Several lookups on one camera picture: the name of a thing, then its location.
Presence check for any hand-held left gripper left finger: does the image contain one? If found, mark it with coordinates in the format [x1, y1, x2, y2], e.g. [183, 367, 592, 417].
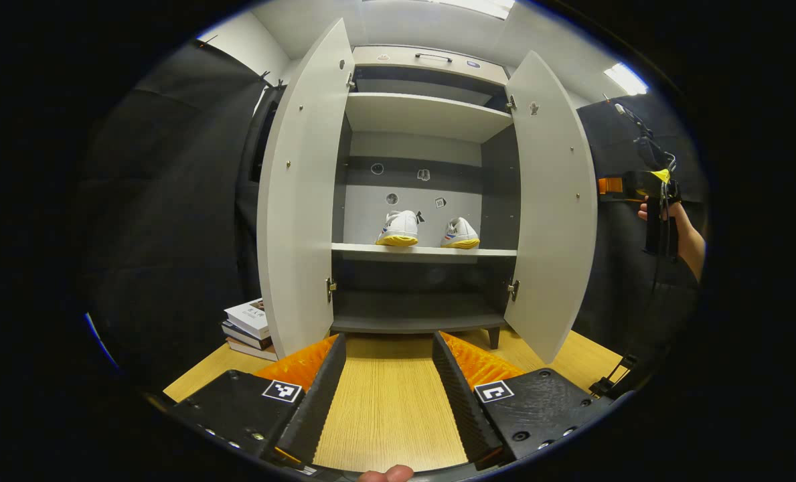
[169, 333, 347, 467]

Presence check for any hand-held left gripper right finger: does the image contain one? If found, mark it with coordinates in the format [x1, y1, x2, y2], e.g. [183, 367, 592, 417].
[431, 330, 617, 471]

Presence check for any white shoe cabinet door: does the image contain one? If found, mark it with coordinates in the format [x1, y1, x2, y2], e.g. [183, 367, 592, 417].
[257, 18, 356, 359]
[503, 50, 599, 366]

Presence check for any white shoe yellow sole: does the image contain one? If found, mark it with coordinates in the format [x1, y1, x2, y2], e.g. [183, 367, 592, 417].
[440, 216, 481, 250]
[376, 210, 420, 247]

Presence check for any white grey shoe cabinet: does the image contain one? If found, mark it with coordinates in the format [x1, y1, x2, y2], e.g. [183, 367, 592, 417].
[257, 18, 599, 366]

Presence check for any grey cabinet drawer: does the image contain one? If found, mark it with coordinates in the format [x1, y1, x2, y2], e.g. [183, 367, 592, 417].
[352, 45, 510, 86]

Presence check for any brown edged book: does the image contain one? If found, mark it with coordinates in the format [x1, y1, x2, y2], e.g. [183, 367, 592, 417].
[226, 337, 278, 362]

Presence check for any dark cover book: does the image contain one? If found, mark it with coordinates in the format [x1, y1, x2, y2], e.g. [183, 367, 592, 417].
[222, 321, 264, 350]

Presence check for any small ceiling light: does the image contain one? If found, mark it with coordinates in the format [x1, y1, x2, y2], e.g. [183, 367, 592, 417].
[604, 62, 649, 96]

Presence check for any white cover book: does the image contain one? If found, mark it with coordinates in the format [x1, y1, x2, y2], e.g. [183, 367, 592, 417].
[225, 299, 271, 339]

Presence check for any black table clamp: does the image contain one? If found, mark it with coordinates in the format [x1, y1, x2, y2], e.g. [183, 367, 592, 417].
[588, 353, 639, 400]

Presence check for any long ceiling light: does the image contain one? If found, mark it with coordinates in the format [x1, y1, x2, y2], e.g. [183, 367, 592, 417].
[431, 0, 515, 19]

